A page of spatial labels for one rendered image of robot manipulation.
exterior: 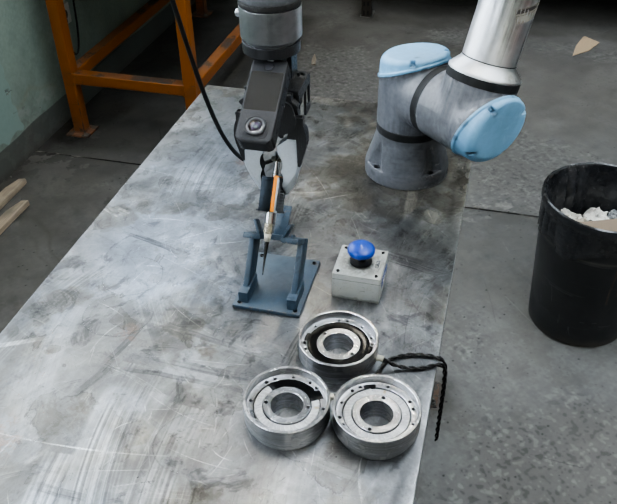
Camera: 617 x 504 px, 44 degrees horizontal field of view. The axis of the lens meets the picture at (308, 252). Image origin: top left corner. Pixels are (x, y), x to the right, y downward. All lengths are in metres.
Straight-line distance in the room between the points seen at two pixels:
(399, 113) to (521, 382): 1.06
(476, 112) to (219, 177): 0.49
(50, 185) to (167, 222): 1.76
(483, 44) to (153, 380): 0.67
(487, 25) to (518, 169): 1.88
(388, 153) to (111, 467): 0.71
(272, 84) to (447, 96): 0.37
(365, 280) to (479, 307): 1.29
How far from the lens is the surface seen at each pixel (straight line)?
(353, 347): 1.00
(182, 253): 1.21
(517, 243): 2.62
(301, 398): 0.94
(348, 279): 1.09
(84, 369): 1.06
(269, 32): 0.91
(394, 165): 1.34
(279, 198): 1.02
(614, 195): 2.31
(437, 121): 1.22
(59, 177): 3.06
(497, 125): 1.20
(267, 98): 0.91
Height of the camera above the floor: 1.53
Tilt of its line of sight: 38 degrees down
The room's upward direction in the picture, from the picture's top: 1 degrees counter-clockwise
